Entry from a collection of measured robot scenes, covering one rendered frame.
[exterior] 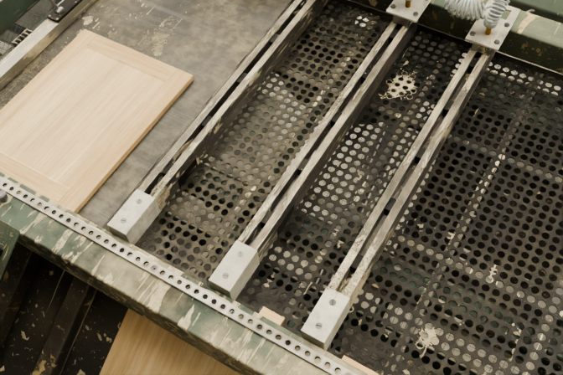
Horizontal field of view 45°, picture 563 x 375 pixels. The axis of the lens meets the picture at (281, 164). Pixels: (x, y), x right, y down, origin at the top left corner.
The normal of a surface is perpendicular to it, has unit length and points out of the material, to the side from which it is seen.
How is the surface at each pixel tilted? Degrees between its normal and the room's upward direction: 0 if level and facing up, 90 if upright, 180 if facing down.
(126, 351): 90
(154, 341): 90
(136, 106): 58
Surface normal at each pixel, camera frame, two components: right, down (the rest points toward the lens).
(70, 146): -0.06, -0.58
